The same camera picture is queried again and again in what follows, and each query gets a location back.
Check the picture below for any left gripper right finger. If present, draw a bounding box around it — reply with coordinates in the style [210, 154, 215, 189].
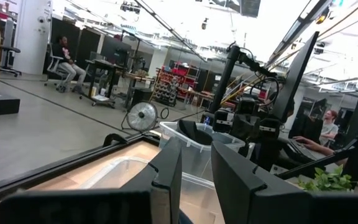
[211, 140, 358, 224]

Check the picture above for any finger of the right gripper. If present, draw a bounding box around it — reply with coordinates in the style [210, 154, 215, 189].
[257, 117, 282, 141]
[212, 107, 235, 134]

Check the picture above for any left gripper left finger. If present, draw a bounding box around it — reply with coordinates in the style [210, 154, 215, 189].
[0, 136, 183, 224]

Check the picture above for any dark green cap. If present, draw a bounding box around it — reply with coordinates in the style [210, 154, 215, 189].
[177, 119, 214, 146]

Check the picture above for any person's forearm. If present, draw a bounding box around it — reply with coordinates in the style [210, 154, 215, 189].
[309, 141, 337, 157]

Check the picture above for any clear plastic container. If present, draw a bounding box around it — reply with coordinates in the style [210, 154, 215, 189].
[81, 155, 226, 224]
[158, 120, 247, 183]

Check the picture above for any black box with blue light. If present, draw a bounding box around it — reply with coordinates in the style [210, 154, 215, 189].
[200, 111, 214, 126]

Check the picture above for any person's hand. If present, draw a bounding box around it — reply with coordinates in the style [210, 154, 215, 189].
[292, 135, 315, 149]

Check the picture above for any black backlit keyboard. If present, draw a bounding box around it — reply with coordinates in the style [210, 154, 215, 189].
[286, 139, 318, 160]

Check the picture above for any blue denim cap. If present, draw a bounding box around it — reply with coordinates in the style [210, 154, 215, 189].
[178, 210, 195, 224]

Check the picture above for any dark grey monitor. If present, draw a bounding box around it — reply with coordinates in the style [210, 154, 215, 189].
[271, 30, 320, 124]

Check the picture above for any person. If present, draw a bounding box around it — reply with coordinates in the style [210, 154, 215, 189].
[319, 108, 341, 147]
[52, 35, 87, 94]

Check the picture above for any red storage rack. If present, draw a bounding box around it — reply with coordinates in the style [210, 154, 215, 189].
[152, 62, 200, 107]

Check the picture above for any white floor fan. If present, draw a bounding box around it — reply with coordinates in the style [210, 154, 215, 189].
[121, 101, 159, 133]

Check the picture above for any green leafy plant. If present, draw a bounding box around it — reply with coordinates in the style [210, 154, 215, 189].
[296, 164, 354, 192]

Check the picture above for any black cabinet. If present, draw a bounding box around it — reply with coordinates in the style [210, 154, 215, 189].
[131, 87, 154, 110]

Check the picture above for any black rolling desk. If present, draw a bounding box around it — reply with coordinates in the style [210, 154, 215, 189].
[84, 58, 129, 109]

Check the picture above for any black display screen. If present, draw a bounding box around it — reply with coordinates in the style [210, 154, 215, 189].
[100, 36, 132, 67]

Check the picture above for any black floor box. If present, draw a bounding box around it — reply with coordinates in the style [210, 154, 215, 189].
[0, 89, 21, 115]

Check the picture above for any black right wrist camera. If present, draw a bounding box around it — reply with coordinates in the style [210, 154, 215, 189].
[236, 95, 260, 115]

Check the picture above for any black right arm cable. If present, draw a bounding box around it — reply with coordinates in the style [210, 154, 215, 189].
[249, 77, 280, 108]

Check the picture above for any black frame clamp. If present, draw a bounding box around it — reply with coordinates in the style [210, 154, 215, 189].
[103, 133, 130, 147]

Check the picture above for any black metal table frame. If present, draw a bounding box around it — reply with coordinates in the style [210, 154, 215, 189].
[0, 96, 358, 209]

